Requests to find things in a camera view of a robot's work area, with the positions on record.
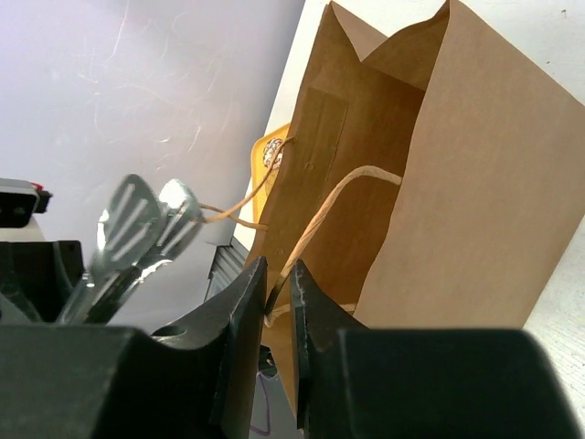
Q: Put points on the sprinkled chocolate donut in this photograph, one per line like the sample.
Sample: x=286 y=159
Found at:
x=271 y=153

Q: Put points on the brown paper bag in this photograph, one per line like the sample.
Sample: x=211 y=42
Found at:
x=431 y=178

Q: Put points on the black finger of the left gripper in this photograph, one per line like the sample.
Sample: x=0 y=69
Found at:
x=38 y=276

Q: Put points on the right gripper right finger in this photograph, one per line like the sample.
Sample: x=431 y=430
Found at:
x=355 y=382

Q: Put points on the yellow plastic tray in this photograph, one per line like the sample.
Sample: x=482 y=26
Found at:
x=259 y=171

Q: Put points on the metal serving tongs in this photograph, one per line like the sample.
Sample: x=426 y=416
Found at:
x=137 y=233

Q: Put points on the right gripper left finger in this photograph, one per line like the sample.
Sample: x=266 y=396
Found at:
x=193 y=378

